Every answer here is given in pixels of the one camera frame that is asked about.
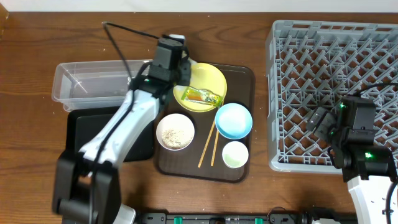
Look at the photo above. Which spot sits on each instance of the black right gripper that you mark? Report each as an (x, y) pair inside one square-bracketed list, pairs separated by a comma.
[(321, 125)]

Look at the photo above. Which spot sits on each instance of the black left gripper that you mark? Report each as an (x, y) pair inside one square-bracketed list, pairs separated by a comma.
[(185, 72)]

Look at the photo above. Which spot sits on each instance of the green yellow snack wrapper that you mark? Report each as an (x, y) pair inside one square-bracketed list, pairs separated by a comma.
[(204, 97)]

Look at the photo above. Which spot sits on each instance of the white bowl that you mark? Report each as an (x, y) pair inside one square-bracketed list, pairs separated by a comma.
[(175, 132)]

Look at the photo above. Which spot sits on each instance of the light blue bowl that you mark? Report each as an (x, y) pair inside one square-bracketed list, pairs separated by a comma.
[(233, 121)]

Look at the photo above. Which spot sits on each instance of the pale green cup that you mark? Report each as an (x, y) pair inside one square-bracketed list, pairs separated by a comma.
[(235, 154)]

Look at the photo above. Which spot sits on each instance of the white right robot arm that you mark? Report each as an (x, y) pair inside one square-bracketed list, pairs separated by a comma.
[(368, 170)]

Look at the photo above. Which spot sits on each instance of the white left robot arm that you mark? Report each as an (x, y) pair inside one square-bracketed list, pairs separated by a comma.
[(87, 188)]

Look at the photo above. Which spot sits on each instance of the grey plastic dishwasher rack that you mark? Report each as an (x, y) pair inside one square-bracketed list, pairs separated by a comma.
[(311, 64)]

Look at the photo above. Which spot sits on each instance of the clear plastic waste bin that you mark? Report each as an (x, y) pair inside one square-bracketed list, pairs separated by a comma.
[(96, 84)]

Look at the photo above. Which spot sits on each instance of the wooden chopstick left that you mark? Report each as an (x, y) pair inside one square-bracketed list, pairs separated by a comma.
[(206, 144)]

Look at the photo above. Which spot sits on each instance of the dark brown serving tray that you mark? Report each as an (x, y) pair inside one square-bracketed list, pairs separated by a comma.
[(183, 163)]

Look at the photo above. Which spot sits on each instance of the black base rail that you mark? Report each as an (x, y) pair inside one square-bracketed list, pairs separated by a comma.
[(276, 215)]

